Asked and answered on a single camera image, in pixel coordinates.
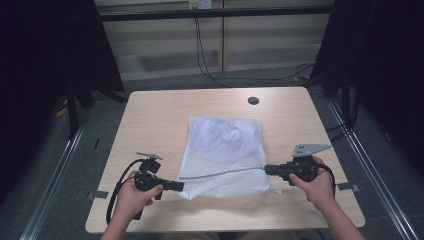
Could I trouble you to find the white garment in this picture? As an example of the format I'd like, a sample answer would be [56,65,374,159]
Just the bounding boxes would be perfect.
[195,118,245,158]

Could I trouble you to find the grey tape strip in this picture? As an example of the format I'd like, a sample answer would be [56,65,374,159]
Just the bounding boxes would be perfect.
[86,190,110,201]
[336,182,361,193]

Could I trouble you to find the black horizontal bar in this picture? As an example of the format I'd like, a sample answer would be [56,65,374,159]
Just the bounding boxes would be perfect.
[99,5,335,23]

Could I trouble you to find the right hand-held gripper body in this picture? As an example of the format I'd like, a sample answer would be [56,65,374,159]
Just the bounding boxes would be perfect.
[282,143,332,183]

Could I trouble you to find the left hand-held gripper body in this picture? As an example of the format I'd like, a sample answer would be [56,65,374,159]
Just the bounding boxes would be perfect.
[134,151,168,202]

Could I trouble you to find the black curtain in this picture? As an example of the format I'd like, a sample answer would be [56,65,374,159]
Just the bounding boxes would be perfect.
[0,0,125,204]
[308,0,424,176]

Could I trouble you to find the metal floor rail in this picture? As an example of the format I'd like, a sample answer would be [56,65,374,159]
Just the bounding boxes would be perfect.
[327,99,419,240]
[19,121,86,240]

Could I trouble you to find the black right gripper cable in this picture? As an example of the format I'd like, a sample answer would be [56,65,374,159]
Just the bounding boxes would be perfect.
[317,162,337,198]

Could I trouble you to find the person's right hand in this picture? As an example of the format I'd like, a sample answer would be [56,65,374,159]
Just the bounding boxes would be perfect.
[288,155,336,212]

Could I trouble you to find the yellow floor object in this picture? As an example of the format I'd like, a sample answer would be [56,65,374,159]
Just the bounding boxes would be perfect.
[53,95,70,118]

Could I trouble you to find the white mesh laundry bag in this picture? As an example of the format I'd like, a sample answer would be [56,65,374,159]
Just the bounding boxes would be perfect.
[176,115,282,201]

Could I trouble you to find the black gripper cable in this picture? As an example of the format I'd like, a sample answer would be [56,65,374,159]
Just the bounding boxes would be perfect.
[105,158,145,225]
[317,162,337,198]

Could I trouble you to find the black hanging cables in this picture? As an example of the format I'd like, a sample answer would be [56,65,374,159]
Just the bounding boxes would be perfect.
[194,16,315,90]

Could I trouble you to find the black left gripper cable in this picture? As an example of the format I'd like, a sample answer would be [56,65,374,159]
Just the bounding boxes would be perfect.
[105,158,145,225]

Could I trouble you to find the black floor cables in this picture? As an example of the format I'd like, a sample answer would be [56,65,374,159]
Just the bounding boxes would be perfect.
[325,88,361,143]

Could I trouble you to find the person's left hand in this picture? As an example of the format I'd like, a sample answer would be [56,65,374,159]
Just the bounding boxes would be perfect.
[114,170,164,222]

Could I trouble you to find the white wall socket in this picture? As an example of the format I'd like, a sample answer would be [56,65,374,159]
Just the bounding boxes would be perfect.
[188,0,214,10]

